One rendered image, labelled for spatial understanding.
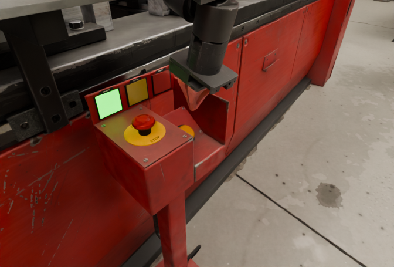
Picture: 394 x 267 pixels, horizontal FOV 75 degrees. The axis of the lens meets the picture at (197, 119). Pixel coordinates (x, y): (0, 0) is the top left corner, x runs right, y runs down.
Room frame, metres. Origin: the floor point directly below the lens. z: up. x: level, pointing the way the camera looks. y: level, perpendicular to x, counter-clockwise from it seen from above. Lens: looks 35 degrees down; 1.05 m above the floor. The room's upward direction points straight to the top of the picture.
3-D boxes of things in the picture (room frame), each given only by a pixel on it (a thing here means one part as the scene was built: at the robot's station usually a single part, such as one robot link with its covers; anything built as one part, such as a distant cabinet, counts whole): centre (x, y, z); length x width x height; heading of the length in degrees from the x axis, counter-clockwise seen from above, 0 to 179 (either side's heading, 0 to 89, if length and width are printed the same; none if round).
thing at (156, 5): (1.48, -0.38, 0.92); 1.67 x 0.06 x 0.10; 143
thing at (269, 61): (1.19, -0.37, 0.59); 0.15 x 0.02 x 0.07; 143
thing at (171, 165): (0.40, 0.07, 0.75); 0.20 x 0.16 x 0.18; 136
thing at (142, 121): (0.36, 0.09, 0.79); 0.04 x 0.04 x 0.04
